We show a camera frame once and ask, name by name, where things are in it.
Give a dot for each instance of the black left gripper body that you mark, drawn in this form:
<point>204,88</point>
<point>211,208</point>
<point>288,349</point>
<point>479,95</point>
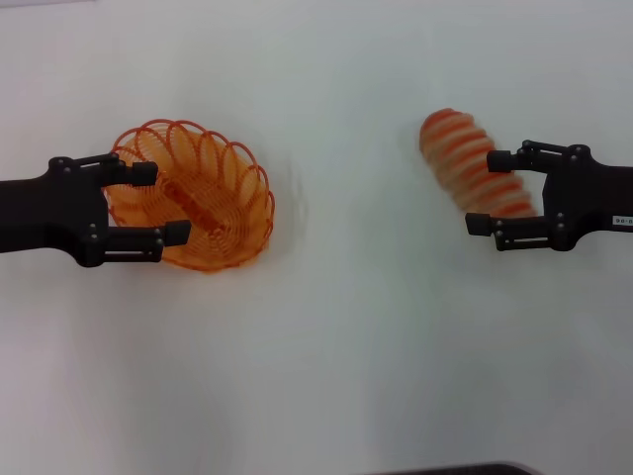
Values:
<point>44,213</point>

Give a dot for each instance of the orange white striped bread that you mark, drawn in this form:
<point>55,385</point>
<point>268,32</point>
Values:
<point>455,148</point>

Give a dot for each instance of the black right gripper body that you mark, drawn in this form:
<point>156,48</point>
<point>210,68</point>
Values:
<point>588,198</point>

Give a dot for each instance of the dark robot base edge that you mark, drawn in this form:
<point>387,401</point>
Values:
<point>460,469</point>

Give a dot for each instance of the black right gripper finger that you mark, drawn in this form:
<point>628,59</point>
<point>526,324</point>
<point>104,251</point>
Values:
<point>482,223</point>
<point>502,161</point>

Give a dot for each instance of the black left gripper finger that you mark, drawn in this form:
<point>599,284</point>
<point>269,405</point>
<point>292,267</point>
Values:
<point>138,242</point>
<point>143,174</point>

